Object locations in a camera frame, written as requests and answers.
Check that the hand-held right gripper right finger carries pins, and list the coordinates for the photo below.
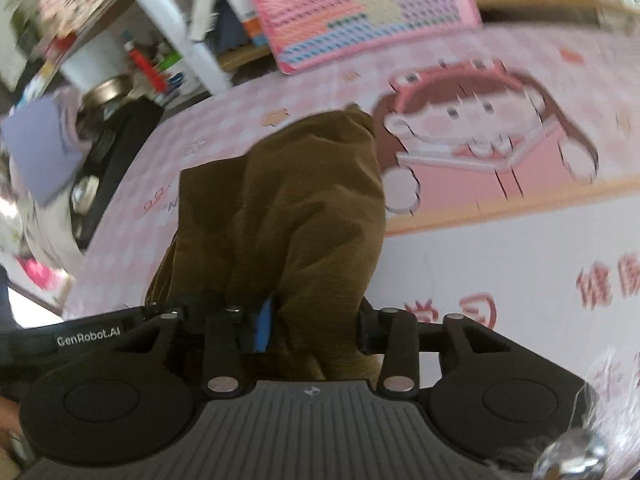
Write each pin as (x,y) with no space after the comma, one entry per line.
(370,332)

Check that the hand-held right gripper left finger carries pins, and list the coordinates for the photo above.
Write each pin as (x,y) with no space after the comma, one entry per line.
(263,330)

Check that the white cloth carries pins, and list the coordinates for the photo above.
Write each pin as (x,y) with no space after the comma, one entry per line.
(45,240)

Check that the pink cartoon desk mat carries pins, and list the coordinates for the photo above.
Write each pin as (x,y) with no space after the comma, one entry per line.
(500,260)

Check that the white wristwatch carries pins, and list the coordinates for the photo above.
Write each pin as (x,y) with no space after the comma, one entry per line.
(85,192)

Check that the lilac folded cloth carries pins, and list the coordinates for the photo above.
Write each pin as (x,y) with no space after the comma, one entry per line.
(40,150)

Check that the shiny silver bead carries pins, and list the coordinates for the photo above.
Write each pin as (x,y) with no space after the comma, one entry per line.
(570,455)

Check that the black bag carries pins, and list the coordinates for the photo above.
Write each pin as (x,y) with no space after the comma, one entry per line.
(125,135)

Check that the white fluffy sleeve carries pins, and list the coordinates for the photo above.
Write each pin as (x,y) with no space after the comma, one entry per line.
(615,410)

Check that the gold round tin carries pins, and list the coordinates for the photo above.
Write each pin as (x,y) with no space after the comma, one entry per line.
(107,91)

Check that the pen holder with pens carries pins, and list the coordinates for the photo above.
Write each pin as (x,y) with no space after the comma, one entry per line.
(165,65)

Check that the pink button learning pad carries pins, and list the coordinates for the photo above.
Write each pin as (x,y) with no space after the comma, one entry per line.
(350,10)

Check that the white shelf unit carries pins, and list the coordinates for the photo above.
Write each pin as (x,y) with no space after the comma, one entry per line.
(165,15)

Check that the wooden bookshelf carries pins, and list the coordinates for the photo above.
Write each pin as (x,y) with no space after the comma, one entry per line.
(540,2)

